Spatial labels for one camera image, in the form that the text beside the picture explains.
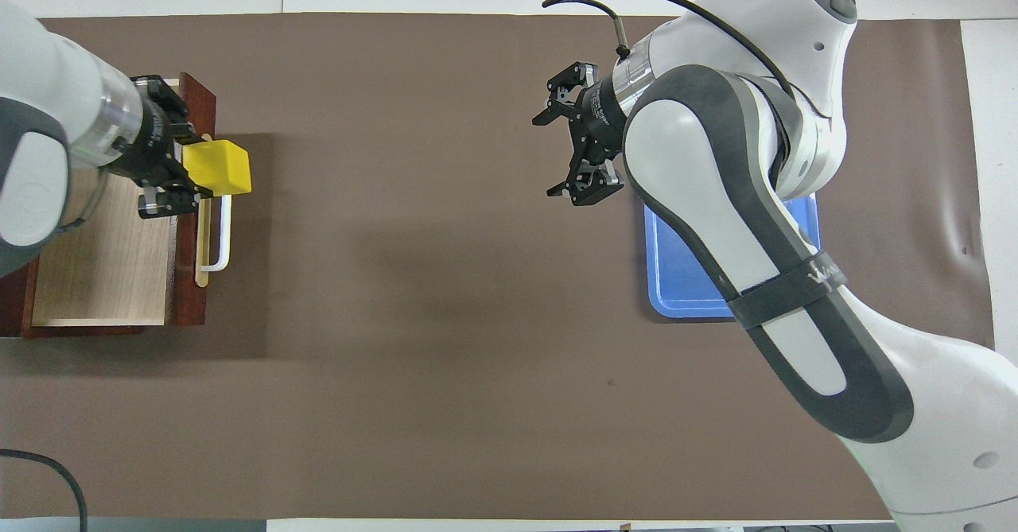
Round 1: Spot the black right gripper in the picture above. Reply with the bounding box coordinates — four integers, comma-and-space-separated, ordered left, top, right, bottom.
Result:
531, 60, 631, 207

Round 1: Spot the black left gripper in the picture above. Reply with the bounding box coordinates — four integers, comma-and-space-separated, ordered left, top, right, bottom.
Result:
107, 75, 215, 221

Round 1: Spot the blue plastic tray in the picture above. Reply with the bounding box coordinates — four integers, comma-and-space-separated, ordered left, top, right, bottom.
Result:
643, 192, 822, 320

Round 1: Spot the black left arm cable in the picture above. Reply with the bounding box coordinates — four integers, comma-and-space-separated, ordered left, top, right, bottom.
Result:
0, 450, 87, 532

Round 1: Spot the brown table mat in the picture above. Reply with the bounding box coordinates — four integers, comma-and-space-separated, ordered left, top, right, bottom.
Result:
0, 14, 997, 521

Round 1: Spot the yellow cube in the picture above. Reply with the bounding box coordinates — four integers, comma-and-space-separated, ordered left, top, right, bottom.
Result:
183, 140, 253, 197

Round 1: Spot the wooden drawer with white handle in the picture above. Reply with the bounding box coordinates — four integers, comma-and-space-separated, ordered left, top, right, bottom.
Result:
22, 72, 233, 334

